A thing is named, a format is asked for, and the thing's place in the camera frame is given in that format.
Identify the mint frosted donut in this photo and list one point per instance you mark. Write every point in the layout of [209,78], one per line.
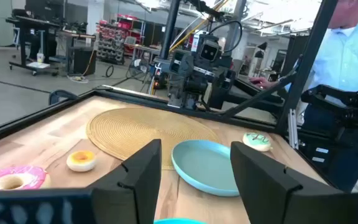
[256,141]

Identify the black workbench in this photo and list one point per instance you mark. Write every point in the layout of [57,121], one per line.
[30,23]

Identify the pale blue plate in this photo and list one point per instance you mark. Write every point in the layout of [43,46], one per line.
[204,165]

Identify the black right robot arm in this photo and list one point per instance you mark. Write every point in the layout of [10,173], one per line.
[227,62]

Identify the red parts shelving rack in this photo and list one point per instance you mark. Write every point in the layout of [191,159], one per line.
[113,34]

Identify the large pink frosted donut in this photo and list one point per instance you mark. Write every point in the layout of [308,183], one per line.
[26,174]

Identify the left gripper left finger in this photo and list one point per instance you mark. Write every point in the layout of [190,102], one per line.
[132,186]

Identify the round wooden board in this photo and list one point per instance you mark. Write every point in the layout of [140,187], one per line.
[141,127]

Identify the person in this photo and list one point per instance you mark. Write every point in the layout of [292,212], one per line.
[350,56]

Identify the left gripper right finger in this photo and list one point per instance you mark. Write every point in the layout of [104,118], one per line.
[259,186]

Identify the teal green plate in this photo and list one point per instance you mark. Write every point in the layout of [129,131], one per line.
[179,221]

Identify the small yellow frosted donut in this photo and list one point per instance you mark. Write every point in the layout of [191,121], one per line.
[81,163]

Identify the black mechanical equipment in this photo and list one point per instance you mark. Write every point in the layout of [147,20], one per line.
[337,96]

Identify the black box cabinet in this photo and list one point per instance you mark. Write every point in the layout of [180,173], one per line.
[82,60]

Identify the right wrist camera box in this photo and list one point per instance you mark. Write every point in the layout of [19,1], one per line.
[209,51]

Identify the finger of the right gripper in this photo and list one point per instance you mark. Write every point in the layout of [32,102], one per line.
[222,93]
[180,84]

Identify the black chair back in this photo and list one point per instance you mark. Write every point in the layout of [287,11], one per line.
[57,93]

